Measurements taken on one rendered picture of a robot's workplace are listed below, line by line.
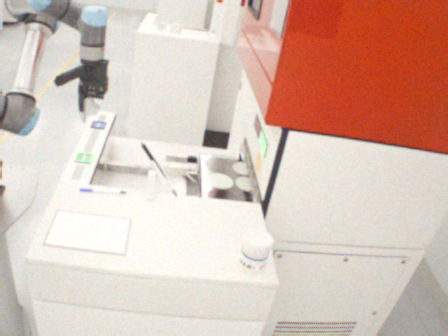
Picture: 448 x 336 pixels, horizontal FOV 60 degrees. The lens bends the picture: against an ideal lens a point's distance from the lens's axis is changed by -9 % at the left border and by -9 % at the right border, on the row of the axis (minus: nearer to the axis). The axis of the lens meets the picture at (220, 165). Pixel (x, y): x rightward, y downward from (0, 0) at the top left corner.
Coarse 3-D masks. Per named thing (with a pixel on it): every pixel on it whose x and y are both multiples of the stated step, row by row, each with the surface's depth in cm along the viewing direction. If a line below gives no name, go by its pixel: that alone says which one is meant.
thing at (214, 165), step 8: (200, 160) 161; (208, 160) 162; (216, 160) 163; (224, 160) 164; (232, 160) 165; (240, 160) 166; (208, 168) 157; (216, 168) 158; (224, 168) 159; (232, 168) 159; (232, 176) 154; (240, 176) 155; (208, 184) 147; (208, 192) 143; (216, 192) 143; (224, 192) 144; (232, 192) 145; (240, 192) 146; (248, 192) 147; (232, 200) 141; (240, 200) 142; (248, 200) 142
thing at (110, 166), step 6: (108, 162) 157; (114, 162) 158; (108, 168) 157; (114, 168) 158; (120, 168) 158; (126, 168) 158; (132, 168) 158; (138, 168) 158; (144, 168) 159; (150, 168) 159; (144, 174) 160; (156, 174) 160; (192, 174) 161
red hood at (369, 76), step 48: (288, 0) 103; (336, 0) 100; (384, 0) 100; (432, 0) 101; (240, 48) 174; (288, 48) 106; (336, 48) 107; (384, 48) 107; (432, 48) 108; (288, 96) 113; (336, 96) 114; (384, 96) 114; (432, 96) 115; (432, 144) 124
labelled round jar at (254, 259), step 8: (248, 232) 101; (256, 232) 101; (264, 232) 102; (248, 240) 98; (256, 240) 99; (264, 240) 99; (272, 240) 100; (248, 248) 98; (256, 248) 97; (264, 248) 97; (240, 256) 102; (248, 256) 99; (256, 256) 98; (264, 256) 99; (240, 264) 102; (248, 264) 100; (256, 264) 100; (264, 264) 101; (248, 272) 101; (256, 272) 101
